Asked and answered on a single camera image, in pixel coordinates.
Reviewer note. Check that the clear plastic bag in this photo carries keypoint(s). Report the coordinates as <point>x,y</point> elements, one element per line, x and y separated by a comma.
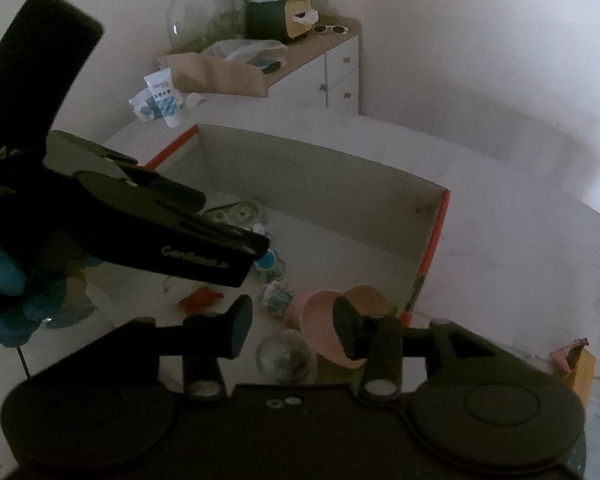
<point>240,50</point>

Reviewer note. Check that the small red toy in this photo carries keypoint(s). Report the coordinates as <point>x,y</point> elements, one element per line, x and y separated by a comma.
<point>200,300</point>

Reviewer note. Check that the rose gold binder clip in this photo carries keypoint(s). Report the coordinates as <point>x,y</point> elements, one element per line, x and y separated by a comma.
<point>562,357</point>

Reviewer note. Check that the blue-grey correction tape dispenser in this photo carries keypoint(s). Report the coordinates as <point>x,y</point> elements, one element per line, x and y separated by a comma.
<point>235,212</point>

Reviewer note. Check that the brown cardboard tray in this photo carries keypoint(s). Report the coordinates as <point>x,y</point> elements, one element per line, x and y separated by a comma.
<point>215,75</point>

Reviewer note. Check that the blue bunny clip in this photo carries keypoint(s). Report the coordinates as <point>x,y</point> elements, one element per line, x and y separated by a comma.
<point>269,260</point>

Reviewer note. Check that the white blue packet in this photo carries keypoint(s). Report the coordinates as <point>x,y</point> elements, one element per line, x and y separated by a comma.
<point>142,105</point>

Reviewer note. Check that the yellow carton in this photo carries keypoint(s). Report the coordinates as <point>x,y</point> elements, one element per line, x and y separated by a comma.
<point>582,375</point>

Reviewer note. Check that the orange cardboard box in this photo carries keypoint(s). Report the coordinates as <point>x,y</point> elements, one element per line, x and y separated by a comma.
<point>330,180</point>

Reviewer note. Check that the clear glass vase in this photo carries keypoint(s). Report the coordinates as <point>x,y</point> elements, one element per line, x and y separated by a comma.
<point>190,20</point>

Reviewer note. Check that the pink heart glass bottle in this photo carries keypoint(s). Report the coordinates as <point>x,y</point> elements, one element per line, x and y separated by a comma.
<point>320,330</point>

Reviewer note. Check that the green tissue box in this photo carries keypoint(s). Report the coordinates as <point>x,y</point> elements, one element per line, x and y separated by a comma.
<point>265,20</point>

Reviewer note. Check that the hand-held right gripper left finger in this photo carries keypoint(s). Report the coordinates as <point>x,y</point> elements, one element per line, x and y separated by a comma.
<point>242,327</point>

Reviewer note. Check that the white blue tube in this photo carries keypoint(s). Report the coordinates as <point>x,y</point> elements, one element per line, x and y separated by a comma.
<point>162,95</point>

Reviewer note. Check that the white sunglasses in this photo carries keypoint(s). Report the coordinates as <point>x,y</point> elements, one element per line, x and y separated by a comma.
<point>330,29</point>

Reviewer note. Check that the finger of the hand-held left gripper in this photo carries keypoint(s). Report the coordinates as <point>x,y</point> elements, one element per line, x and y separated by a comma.
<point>190,250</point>
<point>130,182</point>

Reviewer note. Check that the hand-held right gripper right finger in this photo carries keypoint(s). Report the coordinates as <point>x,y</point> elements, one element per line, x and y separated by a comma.
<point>345,330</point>

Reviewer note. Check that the white dresser with wooden top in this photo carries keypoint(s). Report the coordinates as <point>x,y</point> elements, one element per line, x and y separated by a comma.
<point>340,85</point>

